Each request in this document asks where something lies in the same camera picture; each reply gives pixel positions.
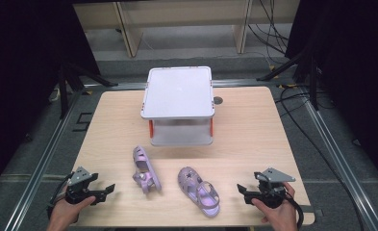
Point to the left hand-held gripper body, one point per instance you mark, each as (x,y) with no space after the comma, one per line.
(80,192)

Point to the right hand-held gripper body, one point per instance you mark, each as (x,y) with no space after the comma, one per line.
(270,192)

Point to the purple sandal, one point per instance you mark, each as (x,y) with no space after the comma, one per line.
(145,173)
(198,192)

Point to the white two-tier shoe rack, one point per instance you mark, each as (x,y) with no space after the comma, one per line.
(178,96)

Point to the person's right hand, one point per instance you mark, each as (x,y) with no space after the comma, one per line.
(278,215)

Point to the person's left hand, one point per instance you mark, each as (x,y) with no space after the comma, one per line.
(68,213)

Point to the round grey table grommet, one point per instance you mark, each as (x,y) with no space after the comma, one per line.
(218,100)

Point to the black tripod stand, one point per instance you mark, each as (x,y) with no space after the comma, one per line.
(63,89)
(312,83)

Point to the black curtain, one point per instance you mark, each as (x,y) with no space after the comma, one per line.
(20,80)
(356,73)

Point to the light wooden shelf unit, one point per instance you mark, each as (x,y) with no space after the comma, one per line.
(183,12)

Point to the metal floor rail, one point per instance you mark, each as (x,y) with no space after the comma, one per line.
(39,170)
(241,82)
(340,160)

